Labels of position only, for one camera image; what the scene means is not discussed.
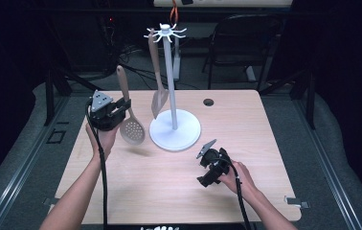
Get black metal stand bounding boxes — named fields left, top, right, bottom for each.
left=43, top=18, right=103, bottom=127
left=259, top=63, right=317, bottom=130

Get white desk leg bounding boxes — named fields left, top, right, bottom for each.
left=171, top=36, right=182, bottom=82
left=245, top=65, right=258, bottom=83

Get beige slotted spoon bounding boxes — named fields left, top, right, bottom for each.
left=116, top=64, right=147, bottom=146

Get beige spatula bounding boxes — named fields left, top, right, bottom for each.
left=147, top=28, right=170, bottom=120

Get person's right hand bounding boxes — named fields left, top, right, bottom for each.
left=218, top=160, right=259, bottom=197

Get orange cable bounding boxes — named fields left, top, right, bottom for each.
left=169, top=0, right=179, bottom=25

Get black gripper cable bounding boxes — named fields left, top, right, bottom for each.
left=214, top=155, right=254, bottom=230
left=84, top=99, right=109, bottom=230

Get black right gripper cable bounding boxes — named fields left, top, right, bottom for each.
left=214, top=155, right=254, bottom=230

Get black floor cables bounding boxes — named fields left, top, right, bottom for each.
left=118, top=44, right=202, bottom=90

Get black chair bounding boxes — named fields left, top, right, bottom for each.
left=201, top=13, right=283, bottom=92

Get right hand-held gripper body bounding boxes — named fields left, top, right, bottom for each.
left=195, top=138, right=234, bottom=176

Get person's left hand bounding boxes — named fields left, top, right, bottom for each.
left=84, top=123, right=120, bottom=161

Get white desk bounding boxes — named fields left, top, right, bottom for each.
left=153, top=0, right=293, bottom=8

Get metal table corner bracket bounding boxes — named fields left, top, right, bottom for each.
left=42, top=196, right=58, bottom=207
left=283, top=195, right=311, bottom=210

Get white round plate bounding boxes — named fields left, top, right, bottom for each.
left=144, top=22, right=202, bottom=152

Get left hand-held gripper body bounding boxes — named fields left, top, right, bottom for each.
left=87, top=89, right=127, bottom=132

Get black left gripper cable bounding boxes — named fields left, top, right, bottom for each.
left=84, top=99, right=109, bottom=230

